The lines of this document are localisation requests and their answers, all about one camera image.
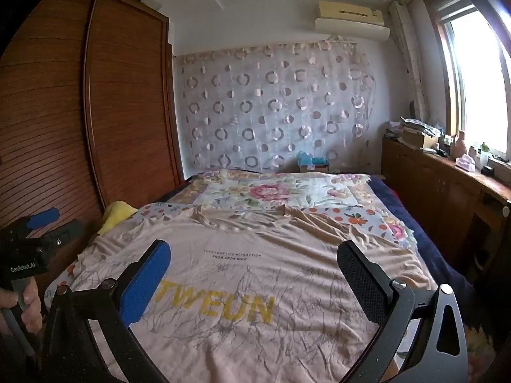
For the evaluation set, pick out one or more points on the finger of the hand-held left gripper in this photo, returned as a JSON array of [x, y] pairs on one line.
[[44, 217], [68, 231]]

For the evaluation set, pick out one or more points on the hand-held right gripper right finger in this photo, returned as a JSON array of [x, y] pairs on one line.
[[359, 283]]

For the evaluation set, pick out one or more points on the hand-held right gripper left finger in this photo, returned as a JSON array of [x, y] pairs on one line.
[[147, 283]]

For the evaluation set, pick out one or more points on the beige printed t-shirt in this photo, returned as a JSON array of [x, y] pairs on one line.
[[239, 327]]

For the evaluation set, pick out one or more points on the person's left hand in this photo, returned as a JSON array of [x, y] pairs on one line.
[[34, 307]]

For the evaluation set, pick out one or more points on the yellow cloth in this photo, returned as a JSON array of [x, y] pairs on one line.
[[115, 213]]

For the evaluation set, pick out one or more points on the orange fruit print bedsheet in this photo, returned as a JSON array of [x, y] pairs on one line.
[[359, 219]]

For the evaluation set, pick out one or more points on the dark blue blanket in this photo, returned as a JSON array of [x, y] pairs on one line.
[[431, 247]]

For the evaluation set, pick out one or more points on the wooden cabinet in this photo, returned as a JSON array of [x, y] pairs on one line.
[[431, 183]]

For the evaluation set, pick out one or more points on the wooden wardrobe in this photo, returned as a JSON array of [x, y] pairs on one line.
[[119, 107]]

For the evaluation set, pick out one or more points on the floral blanket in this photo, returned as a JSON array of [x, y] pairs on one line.
[[259, 191]]

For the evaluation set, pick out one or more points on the cardboard box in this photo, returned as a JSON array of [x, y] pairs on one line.
[[419, 139]]

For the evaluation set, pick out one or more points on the pink figurine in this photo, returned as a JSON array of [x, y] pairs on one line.
[[460, 145]]

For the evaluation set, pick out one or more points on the small black box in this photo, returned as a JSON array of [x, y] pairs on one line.
[[487, 170]]

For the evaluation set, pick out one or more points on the green capped bottle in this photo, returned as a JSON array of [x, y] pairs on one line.
[[484, 154]]

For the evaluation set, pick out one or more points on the circle pattern sheer curtain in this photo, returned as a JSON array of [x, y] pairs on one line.
[[279, 107]]

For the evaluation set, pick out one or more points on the wrapped white pipe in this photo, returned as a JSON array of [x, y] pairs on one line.
[[411, 56]]

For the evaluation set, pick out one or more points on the cream air conditioner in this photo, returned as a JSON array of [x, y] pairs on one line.
[[351, 24]]

